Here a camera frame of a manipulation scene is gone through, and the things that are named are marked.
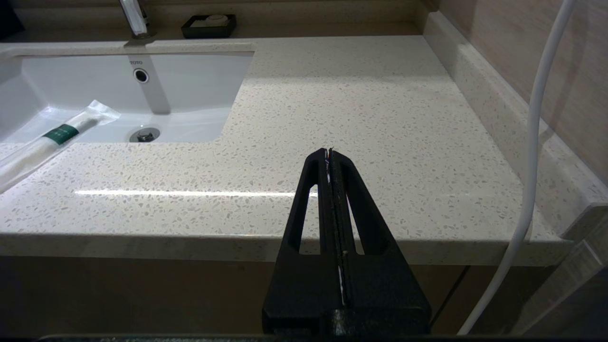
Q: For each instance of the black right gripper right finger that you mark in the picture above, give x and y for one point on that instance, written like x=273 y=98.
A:
x=389 y=294

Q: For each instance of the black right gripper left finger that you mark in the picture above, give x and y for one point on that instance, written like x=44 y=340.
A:
x=294 y=285

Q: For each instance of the chrome faucet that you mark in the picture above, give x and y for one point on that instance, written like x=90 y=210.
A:
x=135 y=19

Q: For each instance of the white sink basin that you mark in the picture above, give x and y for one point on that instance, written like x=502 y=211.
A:
x=199 y=95

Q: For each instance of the chrome sink drain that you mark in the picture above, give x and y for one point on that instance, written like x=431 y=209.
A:
x=145 y=135

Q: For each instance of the wooden vanity cabinet front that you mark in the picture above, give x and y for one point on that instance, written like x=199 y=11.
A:
x=142 y=294

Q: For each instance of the round white soap bar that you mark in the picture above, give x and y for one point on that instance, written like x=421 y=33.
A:
x=216 y=19

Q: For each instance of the speckled stone backsplash ledge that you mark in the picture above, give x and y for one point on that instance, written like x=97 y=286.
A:
x=475 y=95

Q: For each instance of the black soap dish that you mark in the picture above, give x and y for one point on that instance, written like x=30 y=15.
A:
x=190 y=32

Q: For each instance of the long packet with green band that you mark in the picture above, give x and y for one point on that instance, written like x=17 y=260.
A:
x=61 y=133

